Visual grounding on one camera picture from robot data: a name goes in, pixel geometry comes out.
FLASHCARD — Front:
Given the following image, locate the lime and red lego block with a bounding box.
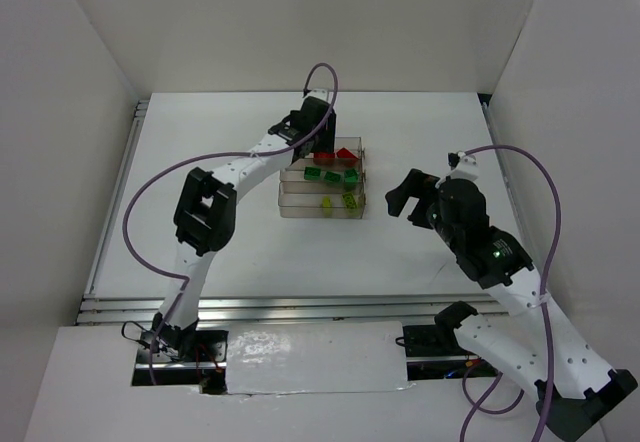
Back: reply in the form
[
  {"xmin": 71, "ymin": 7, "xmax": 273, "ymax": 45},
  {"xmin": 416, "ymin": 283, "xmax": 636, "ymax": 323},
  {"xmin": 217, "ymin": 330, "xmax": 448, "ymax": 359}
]
[{"xmin": 313, "ymin": 152, "xmax": 335, "ymax": 167}]

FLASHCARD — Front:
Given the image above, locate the green rounded lego half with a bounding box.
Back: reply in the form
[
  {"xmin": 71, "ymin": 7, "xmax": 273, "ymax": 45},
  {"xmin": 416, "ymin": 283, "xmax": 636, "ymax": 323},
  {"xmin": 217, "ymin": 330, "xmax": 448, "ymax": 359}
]
[{"xmin": 303, "ymin": 166, "xmax": 322, "ymax": 181}]

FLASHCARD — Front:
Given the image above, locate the red lego brick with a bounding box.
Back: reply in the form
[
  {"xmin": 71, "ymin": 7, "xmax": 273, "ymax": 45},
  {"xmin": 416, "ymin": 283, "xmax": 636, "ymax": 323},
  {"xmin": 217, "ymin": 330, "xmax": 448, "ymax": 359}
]
[{"xmin": 335, "ymin": 148, "xmax": 359, "ymax": 162}]

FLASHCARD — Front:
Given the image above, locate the green lego brick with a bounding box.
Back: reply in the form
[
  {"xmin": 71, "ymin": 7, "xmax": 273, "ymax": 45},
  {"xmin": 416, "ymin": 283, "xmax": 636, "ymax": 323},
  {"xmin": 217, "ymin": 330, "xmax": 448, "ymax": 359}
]
[{"xmin": 323, "ymin": 171, "xmax": 342, "ymax": 185}]

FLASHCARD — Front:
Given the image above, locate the lime lego brick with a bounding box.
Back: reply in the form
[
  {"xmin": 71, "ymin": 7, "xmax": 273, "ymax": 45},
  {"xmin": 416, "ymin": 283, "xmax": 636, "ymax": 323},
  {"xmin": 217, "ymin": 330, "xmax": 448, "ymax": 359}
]
[{"xmin": 341, "ymin": 192, "xmax": 359, "ymax": 212}]

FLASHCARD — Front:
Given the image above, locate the lime and green rounded lego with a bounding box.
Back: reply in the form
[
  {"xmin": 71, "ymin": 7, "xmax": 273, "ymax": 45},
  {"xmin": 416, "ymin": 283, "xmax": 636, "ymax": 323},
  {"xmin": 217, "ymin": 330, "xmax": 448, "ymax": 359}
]
[{"xmin": 321, "ymin": 196, "xmax": 333, "ymax": 217}]

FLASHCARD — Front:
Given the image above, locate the small green square lego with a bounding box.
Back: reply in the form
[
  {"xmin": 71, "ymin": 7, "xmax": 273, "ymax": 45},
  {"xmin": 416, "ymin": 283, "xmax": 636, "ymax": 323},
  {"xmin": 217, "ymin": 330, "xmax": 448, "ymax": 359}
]
[{"xmin": 344, "ymin": 168, "xmax": 360, "ymax": 184}]

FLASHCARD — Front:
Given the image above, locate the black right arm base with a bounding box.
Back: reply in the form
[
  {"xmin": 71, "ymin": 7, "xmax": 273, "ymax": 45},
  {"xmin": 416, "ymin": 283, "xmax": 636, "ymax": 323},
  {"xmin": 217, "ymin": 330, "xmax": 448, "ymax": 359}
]
[{"xmin": 395, "ymin": 325, "xmax": 479, "ymax": 362}]

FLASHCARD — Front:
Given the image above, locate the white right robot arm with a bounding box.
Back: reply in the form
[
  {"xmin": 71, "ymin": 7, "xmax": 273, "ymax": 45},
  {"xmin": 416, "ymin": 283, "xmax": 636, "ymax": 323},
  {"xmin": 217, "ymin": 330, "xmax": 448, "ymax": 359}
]
[{"xmin": 385, "ymin": 169, "xmax": 638, "ymax": 441}]

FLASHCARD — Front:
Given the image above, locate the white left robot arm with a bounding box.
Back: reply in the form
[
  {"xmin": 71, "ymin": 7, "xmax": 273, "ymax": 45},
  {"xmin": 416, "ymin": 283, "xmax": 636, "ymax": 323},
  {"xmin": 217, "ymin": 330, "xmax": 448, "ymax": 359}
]
[{"xmin": 152, "ymin": 94, "xmax": 336, "ymax": 358}]

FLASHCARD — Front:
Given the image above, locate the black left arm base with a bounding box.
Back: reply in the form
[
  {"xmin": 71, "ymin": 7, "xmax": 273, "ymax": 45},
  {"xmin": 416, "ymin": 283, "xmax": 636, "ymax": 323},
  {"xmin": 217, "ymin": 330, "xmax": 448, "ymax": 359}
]
[{"xmin": 153, "ymin": 327, "xmax": 229, "ymax": 362}]

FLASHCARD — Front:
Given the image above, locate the white foam board cover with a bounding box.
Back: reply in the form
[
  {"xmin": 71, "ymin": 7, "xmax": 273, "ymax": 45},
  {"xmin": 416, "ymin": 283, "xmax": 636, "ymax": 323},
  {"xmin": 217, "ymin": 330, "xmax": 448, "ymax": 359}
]
[{"xmin": 225, "ymin": 321, "xmax": 409, "ymax": 395}]

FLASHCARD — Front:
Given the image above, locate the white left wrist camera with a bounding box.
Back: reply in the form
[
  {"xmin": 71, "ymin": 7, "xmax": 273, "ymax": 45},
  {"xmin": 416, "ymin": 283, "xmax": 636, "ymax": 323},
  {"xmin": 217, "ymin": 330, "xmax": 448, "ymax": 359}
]
[{"xmin": 301, "ymin": 89, "xmax": 332, "ymax": 110}]

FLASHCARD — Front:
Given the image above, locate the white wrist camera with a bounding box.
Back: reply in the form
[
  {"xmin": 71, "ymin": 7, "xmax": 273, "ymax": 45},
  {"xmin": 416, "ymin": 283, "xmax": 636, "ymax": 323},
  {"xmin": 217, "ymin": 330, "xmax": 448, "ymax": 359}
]
[
  {"xmin": 301, "ymin": 89, "xmax": 332, "ymax": 110},
  {"xmin": 446, "ymin": 151, "xmax": 479, "ymax": 181}
]

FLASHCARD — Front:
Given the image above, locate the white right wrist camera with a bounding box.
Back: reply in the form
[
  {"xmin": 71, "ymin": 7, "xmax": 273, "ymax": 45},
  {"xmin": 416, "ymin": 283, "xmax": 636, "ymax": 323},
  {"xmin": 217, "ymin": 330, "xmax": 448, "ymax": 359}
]
[{"xmin": 446, "ymin": 151, "xmax": 479, "ymax": 181}]

